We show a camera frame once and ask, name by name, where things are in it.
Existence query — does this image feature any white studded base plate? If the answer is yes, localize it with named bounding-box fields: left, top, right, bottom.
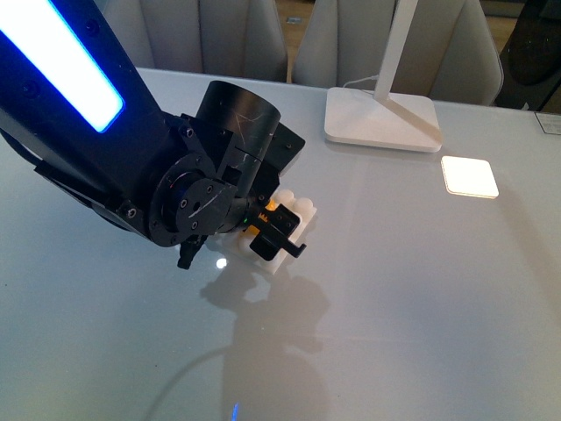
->
left=209, top=189, right=318, bottom=276

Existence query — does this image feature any black round-door appliance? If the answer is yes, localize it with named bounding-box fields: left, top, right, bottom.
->
left=495, top=0, right=560, bottom=111

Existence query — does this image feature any right beige upholstered chair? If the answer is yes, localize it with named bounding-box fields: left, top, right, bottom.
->
left=292, top=0, right=503, bottom=105

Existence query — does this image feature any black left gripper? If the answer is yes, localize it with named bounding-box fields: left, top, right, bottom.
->
left=177, top=122, right=307, bottom=270

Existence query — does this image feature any white lamp power cable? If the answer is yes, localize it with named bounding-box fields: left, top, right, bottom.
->
left=342, top=75, right=379, bottom=89

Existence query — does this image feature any beige upholstered chair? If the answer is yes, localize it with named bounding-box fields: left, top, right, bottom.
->
left=292, top=0, right=503, bottom=105
left=103, top=0, right=288, bottom=82

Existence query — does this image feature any left beige upholstered chair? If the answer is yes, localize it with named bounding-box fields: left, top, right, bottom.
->
left=103, top=0, right=288, bottom=82

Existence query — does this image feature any label sticker on table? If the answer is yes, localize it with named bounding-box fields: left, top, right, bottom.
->
left=535, top=112, right=561, bottom=136

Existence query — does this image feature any yellow two-stud toy block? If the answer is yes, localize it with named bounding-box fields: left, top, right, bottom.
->
left=246, top=199, right=278, bottom=235

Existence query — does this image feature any white desk lamp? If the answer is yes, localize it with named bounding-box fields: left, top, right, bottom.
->
left=324, top=1, right=443, bottom=153

